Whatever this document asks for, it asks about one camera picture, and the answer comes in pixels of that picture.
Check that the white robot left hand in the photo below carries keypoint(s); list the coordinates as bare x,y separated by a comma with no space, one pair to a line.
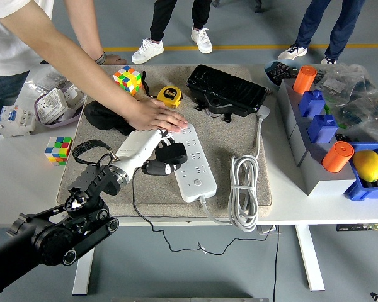
135,148

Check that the person's left hand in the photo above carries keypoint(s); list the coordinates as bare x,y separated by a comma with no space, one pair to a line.
116,59

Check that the person's right hand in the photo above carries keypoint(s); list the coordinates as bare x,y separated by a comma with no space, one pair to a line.
154,118

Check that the black plug adapter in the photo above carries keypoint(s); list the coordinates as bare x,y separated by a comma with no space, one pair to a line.
173,152

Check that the white power strip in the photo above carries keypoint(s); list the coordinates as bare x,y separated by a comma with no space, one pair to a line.
198,185

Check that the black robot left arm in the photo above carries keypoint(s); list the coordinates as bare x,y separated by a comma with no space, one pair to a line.
91,185

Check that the person's left forearm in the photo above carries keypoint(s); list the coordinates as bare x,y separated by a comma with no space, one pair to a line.
88,28

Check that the person's right forearm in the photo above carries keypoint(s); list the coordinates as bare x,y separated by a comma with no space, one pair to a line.
91,75

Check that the black wristband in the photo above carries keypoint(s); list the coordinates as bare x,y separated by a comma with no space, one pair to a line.
101,58

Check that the colourful puzzle cube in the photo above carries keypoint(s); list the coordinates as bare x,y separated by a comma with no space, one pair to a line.
126,80
58,151

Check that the black cloth pouch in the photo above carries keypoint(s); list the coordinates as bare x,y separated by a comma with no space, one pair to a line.
100,116

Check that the person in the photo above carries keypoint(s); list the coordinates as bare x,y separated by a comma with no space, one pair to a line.
6,47
313,25
160,19

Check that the grey-brown mat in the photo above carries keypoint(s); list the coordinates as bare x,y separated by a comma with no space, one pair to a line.
214,141

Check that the black table control panel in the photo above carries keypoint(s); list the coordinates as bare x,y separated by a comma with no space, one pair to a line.
362,227

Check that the white table leg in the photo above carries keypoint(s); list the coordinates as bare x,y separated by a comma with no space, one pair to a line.
310,261
82,277

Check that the black glossy device box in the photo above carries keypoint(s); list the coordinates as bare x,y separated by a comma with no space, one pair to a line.
226,88

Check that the blue plastic bin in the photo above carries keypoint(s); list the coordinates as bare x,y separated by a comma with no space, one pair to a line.
354,192

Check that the white circuit breaker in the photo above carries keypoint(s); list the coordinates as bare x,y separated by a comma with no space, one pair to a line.
15,122

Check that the light blue bowl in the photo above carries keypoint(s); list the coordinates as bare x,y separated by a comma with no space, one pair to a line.
271,80

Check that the grey block base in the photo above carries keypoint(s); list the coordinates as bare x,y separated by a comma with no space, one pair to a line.
318,182

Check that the yellow lemon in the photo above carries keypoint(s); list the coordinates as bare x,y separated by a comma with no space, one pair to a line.
368,165

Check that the dark circuit boards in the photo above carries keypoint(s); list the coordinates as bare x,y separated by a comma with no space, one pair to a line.
282,70

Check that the orange cylinder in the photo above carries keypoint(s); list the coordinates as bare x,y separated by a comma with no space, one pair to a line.
337,158
303,80

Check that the blue plastic block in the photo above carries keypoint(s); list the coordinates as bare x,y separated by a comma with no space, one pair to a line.
323,129
312,105

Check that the small green plastic piece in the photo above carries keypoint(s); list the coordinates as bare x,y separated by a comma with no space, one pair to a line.
326,109
342,126

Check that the clear bag of components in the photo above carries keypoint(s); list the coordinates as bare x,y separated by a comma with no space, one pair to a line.
365,116
337,83

